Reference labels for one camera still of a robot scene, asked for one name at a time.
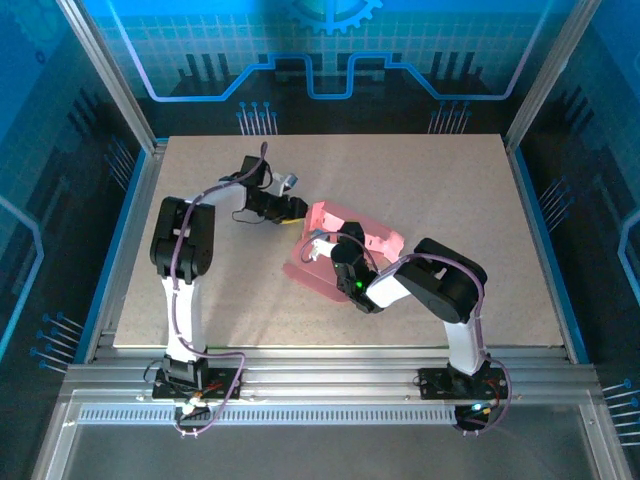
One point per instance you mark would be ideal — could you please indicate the pink cloth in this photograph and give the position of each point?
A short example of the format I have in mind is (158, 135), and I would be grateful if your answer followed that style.
(320, 275)

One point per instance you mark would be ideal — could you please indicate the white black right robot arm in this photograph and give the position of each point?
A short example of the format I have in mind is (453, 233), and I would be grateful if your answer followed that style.
(465, 345)

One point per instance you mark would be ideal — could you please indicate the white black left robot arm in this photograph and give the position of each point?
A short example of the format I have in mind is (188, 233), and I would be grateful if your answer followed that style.
(182, 310)

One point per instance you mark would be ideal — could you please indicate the blue edge strip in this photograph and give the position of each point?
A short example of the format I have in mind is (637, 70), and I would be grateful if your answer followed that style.
(548, 240)
(116, 240)

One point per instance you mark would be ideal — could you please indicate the white left base connector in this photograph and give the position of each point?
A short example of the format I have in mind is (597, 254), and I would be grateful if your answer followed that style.
(192, 410)

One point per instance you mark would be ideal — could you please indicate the aluminium cross rail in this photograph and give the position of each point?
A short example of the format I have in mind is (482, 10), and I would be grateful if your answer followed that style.
(325, 370)

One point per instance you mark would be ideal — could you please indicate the aluminium side rail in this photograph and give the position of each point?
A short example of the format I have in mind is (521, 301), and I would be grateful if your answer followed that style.
(134, 240)
(535, 240)

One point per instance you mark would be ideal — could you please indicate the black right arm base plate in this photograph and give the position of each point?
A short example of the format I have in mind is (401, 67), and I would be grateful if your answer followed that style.
(435, 385)

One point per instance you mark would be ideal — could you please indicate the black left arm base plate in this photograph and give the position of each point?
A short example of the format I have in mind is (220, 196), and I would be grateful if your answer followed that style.
(225, 385)

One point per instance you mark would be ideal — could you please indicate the aluminium frame post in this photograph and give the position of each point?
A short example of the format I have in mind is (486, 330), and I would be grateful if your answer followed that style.
(545, 65)
(100, 65)

